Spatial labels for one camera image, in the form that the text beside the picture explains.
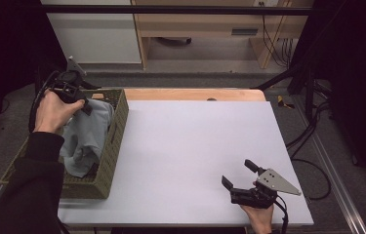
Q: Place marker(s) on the black chair base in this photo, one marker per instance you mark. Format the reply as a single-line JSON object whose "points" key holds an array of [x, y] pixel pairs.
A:
{"points": [[174, 41]]}

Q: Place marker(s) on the light wooden desk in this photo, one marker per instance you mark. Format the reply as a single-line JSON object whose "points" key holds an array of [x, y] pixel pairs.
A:
{"points": [[203, 24]]}

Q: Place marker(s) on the black metal stand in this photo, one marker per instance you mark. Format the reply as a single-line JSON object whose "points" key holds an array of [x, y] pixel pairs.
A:
{"points": [[296, 76]]}

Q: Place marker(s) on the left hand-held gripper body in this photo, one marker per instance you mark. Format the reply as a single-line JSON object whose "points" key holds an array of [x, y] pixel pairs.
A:
{"points": [[69, 79]]}

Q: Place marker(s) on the white table mat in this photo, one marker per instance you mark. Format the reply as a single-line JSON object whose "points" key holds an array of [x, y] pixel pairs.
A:
{"points": [[203, 156]]}

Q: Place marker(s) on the person's right hand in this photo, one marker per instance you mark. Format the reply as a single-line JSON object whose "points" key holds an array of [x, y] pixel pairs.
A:
{"points": [[260, 218]]}

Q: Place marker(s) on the black curtain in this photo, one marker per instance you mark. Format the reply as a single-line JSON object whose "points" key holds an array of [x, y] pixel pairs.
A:
{"points": [[356, 81], [5, 48]]}

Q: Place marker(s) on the person's left hand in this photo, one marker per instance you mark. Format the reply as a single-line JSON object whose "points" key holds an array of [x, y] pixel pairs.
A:
{"points": [[53, 112]]}

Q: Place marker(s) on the grey cloth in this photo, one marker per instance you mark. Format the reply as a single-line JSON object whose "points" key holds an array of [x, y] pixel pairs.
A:
{"points": [[84, 136]]}

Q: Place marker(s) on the white cabinet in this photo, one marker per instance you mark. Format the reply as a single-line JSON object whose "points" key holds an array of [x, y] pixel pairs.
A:
{"points": [[96, 35]]}

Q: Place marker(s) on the yellow and black tool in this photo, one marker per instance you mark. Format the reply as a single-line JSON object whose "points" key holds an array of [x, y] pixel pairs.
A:
{"points": [[283, 102]]}

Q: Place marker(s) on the black horizontal bar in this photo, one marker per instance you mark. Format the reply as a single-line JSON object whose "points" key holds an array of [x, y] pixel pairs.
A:
{"points": [[170, 10]]}

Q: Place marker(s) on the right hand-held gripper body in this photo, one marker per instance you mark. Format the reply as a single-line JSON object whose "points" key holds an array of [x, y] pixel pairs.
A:
{"points": [[262, 190]]}

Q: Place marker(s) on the olive green woven basket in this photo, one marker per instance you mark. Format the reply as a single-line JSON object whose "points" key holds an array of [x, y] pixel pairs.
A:
{"points": [[109, 152]]}

